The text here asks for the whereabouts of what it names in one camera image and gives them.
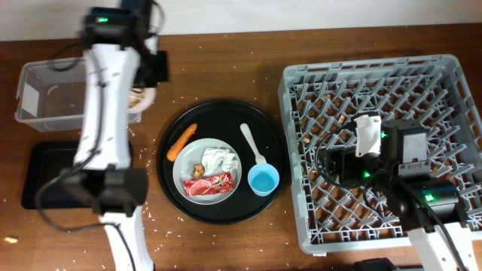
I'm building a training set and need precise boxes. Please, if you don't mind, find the pink bowl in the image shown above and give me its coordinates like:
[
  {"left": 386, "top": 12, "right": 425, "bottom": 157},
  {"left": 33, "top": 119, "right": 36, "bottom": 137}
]
[{"left": 127, "top": 87, "right": 156, "bottom": 114}]

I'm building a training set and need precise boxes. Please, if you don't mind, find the light blue cup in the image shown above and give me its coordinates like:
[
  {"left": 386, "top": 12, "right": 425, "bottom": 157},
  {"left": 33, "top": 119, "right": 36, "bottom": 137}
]
[{"left": 247, "top": 163, "right": 280, "bottom": 196}]

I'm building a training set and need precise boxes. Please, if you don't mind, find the grey plate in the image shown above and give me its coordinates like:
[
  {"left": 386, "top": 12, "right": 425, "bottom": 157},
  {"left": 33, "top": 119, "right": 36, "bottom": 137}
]
[{"left": 172, "top": 139, "right": 243, "bottom": 206}]

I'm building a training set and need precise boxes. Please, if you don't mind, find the white napkin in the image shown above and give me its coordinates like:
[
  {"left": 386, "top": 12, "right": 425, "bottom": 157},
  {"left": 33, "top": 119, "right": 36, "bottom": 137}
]
[{"left": 201, "top": 148, "right": 239, "bottom": 175}]

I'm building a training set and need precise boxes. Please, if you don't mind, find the brown food scrap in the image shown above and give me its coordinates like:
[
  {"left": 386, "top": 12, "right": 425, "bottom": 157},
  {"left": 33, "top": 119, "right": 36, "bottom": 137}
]
[{"left": 191, "top": 163, "right": 205, "bottom": 179}]

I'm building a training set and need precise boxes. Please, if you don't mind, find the red snack wrapper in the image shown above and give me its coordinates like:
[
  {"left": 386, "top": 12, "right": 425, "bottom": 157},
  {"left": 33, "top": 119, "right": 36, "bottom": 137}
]
[{"left": 183, "top": 172, "right": 235, "bottom": 196}]

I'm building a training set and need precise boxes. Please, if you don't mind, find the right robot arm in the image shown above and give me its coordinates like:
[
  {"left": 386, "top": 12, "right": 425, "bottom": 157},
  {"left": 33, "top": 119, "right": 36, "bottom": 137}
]
[{"left": 313, "top": 112, "right": 477, "bottom": 270}]

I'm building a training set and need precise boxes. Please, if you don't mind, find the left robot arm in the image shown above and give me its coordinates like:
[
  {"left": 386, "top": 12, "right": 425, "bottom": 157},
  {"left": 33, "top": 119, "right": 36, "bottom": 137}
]
[{"left": 54, "top": 1, "right": 169, "bottom": 270}]

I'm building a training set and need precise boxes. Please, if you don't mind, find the grey dishwasher rack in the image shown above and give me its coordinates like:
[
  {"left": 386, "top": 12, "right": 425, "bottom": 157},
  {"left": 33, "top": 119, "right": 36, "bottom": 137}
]
[{"left": 278, "top": 54, "right": 481, "bottom": 256}]

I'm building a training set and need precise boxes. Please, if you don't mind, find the orange carrot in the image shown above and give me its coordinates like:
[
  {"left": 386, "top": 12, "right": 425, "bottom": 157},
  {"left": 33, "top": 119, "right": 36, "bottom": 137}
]
[{"left": 166, "top": 123, "right": 197, "bottom": 162}]

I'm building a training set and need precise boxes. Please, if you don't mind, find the clear plastic bin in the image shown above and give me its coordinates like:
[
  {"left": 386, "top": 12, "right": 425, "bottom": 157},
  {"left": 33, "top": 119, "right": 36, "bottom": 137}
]
[{"left": 15, "top": 51, "right": 142, "bottom": 139}]

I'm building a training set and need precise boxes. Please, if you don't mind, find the round black serving tray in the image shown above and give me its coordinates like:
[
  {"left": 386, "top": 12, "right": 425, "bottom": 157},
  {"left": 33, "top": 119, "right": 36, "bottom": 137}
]
[{"left": 156, "top": 100, "right": 290, "bottom": 224}]

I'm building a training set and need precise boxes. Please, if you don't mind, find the black rectangular tray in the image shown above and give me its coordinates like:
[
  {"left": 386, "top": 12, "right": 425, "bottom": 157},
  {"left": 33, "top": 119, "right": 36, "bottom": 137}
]
[{"left": 21, "top": 141, "right": 90, "bottom": 210}]

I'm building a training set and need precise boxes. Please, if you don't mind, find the peanut on table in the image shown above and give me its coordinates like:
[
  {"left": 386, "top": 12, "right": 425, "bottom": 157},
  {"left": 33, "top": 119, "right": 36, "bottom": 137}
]
[{"left": 5, "top": 236, "right": 18, "bottom": 244}]

